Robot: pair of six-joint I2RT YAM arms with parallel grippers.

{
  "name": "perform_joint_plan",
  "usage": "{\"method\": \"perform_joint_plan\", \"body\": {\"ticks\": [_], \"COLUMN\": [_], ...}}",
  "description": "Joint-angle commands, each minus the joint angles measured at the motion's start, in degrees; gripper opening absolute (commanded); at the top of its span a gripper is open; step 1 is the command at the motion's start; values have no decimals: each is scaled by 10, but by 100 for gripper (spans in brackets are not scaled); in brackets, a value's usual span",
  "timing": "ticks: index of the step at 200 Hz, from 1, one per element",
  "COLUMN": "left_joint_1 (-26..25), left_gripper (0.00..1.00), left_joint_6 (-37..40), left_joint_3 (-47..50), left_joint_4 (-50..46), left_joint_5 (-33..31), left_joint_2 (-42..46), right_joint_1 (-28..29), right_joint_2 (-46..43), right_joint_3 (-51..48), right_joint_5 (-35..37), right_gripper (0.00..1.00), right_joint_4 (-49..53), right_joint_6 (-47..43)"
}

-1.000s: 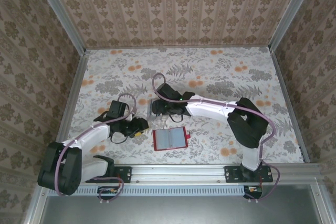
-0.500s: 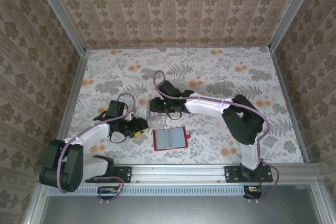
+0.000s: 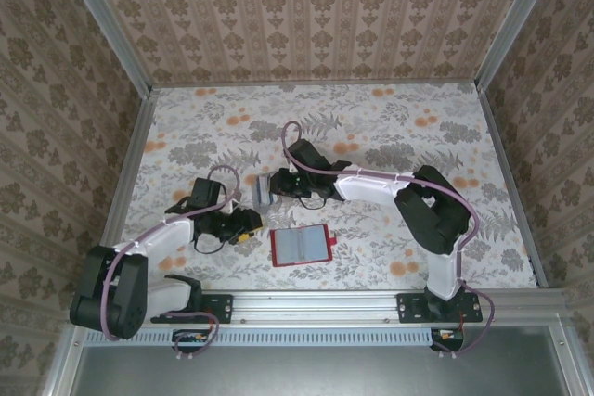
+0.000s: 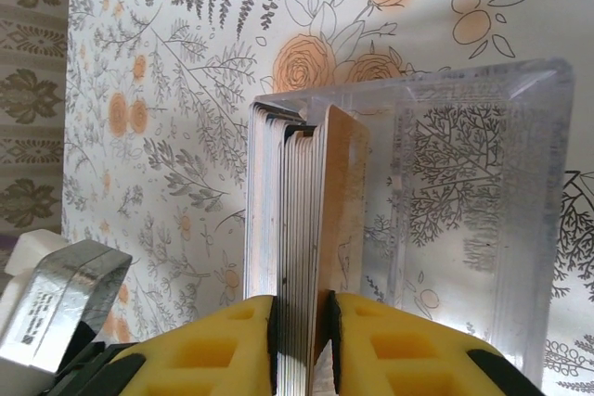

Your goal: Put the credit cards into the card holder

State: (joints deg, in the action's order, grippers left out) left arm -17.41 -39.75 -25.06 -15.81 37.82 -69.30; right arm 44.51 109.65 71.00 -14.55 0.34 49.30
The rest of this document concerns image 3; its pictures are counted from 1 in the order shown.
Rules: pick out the red card holder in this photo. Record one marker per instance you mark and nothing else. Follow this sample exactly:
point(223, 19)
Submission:
point(302, 245)

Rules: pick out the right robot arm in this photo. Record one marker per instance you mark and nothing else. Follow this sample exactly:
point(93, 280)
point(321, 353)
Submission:
point(436, 210)

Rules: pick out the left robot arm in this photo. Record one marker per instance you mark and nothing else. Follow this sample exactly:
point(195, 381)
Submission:
point(116, 294)

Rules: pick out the blue credit card white logo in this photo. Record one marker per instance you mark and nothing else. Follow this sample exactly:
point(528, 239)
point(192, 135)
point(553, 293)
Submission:
point(263, 192)

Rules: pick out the grey metal panel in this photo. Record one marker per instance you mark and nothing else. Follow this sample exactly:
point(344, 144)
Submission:
point(315, 373)

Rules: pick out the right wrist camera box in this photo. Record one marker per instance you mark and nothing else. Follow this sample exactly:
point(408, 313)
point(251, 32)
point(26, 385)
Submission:
point(306, 152)

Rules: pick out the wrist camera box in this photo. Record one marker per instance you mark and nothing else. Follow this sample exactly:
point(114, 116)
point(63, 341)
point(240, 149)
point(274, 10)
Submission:
point(206, 192)
point(306, 152)

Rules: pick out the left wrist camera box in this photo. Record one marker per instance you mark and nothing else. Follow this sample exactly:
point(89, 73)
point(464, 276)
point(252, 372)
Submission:
point(206, 192)

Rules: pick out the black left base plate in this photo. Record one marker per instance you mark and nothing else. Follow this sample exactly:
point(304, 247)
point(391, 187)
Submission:
point(215, 315)

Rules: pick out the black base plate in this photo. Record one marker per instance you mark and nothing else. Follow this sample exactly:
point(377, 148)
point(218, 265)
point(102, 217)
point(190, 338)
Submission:
point(410, 310)
point(215, 315)

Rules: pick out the aluminium table edge rail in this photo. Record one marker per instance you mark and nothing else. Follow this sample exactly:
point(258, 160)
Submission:
point(315, 305)

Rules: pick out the aluminium wall side rail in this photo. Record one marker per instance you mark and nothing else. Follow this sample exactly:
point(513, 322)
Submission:
point(315, 83)

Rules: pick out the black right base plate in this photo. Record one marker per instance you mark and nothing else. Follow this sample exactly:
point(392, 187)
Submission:
point(410, 310)

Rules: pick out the aluminium frame post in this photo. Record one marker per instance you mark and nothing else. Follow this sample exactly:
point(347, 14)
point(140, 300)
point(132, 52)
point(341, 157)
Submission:
point(107, 20)
point(516, 20)

